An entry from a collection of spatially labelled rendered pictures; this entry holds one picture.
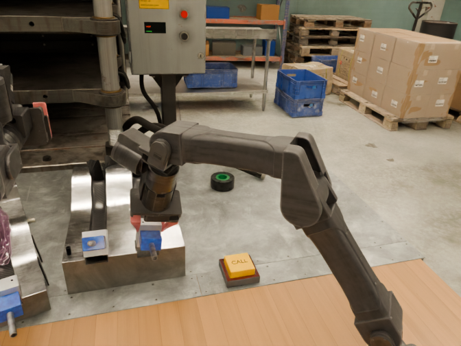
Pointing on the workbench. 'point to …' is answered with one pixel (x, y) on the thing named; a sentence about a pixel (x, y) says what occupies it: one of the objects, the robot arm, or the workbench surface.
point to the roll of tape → (222, 181)
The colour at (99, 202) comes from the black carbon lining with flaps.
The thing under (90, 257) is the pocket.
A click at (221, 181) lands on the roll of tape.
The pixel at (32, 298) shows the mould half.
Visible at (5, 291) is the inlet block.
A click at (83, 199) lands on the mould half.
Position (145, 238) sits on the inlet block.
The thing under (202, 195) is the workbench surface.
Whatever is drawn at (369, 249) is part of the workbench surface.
